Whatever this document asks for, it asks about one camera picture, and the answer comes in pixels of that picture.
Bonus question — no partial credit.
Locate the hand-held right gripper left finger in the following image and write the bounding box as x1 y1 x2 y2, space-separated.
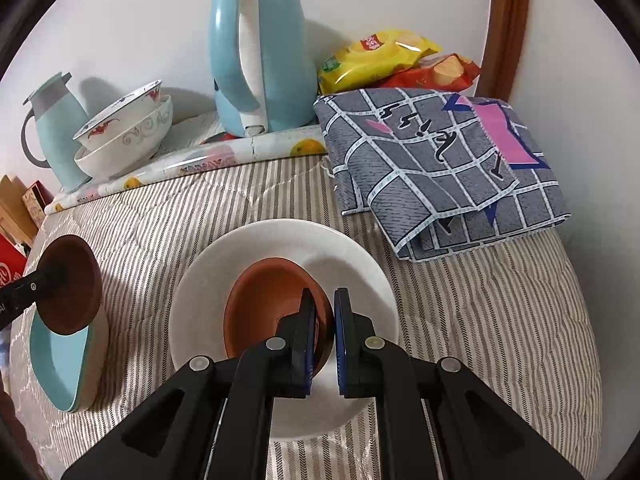
60 287 318 480

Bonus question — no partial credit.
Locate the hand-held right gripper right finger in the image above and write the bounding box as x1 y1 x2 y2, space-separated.
333 287 571 480

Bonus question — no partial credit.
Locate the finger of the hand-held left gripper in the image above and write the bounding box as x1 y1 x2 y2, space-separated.
0 266 71 330

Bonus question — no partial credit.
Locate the small brown dish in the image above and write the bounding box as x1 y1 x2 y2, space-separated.
223 257 334 377
37 234 103 335

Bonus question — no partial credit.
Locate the blue square plate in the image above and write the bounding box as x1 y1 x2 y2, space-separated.
28 305 98 411

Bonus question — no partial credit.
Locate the plain white bowl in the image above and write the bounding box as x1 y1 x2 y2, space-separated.
168 219 401 442

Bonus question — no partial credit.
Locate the red paper bag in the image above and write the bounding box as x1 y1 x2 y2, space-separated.
0 232 29 291

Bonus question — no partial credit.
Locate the light blue thermos jug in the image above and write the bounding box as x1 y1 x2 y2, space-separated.
21 72 93 194

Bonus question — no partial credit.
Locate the large white scroll-patterned bowl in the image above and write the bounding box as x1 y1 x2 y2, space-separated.
74 94 174 180

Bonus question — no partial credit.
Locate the red blue patterned bowl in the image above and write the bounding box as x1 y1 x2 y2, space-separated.
73 79 164 152

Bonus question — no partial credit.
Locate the grey checked folded cloth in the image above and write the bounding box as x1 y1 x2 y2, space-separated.
313 87 572 262

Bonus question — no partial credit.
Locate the fruit-print plastic sheet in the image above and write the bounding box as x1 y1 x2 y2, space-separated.
44 110 329 216

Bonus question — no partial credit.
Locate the red chip bag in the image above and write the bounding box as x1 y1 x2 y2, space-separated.
382 53 482 94

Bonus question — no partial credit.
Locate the yellow chip bag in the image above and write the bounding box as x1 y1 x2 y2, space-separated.
318 29 443 96

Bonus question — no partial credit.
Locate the light blue electric kettle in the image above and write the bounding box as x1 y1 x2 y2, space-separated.
208 0 319 138

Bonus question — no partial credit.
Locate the brown wooden door frame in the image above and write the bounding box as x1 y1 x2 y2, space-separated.
475 0 532 104

